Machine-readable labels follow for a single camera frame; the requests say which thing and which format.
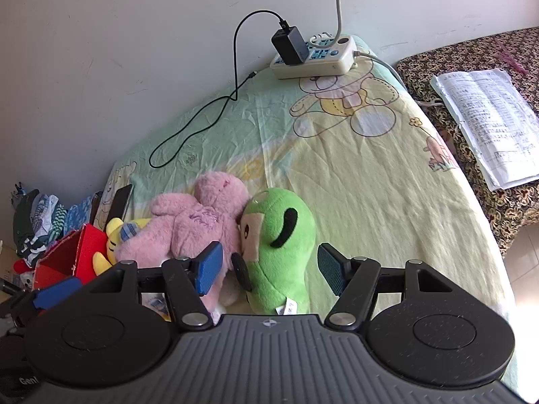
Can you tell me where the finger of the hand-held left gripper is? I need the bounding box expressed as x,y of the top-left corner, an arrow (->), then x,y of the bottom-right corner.
10,277 -> 84,329

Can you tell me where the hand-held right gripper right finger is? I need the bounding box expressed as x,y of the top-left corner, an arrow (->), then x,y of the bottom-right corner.
317,243 -> 455,331

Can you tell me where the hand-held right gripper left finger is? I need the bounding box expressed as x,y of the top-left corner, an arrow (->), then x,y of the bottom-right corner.
90,242 -> 224,331

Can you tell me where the red cardboard box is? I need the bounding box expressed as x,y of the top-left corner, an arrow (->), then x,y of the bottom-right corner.
33,224 -> 114,293

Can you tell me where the pink plush bear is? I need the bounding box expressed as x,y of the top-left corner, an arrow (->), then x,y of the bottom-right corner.
115,172 -> 252,310

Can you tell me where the green plush toy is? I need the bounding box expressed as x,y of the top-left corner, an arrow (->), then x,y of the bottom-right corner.
231,188 -> 317,316

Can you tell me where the yellow tiger plush toy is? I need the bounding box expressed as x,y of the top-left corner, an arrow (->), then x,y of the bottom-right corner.
92,217 -> 152,276

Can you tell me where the pile of clothes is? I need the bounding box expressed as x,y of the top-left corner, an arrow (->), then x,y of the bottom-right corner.
10,183 -> 104,262

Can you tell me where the black phone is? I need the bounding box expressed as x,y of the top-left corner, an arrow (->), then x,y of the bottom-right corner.
108,184 -> 134,224

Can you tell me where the white power strip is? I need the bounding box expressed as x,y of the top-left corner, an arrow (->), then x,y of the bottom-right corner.
269,34 -> 358,80

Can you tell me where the stack of printed papers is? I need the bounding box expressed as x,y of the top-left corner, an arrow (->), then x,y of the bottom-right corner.
430,68 -> 539,192

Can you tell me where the black charger adapter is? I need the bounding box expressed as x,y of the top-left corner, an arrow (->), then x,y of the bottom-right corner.
271,19 -> 311,66

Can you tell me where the brown floral cloth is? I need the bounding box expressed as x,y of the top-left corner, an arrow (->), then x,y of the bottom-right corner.
395,26 -> 539,257

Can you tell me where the pink hair clip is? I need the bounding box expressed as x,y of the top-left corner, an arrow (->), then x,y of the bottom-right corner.
495,38 -> 529,74

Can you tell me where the black charging cable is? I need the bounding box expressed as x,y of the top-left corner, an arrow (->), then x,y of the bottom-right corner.
148,9 -> 291,170

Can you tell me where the grey cable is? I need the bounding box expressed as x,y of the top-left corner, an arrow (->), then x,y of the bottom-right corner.
355,49 -> 411,93

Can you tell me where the white power cord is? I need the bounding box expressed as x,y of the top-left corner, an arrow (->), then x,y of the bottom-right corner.
332,0 -> 344,40

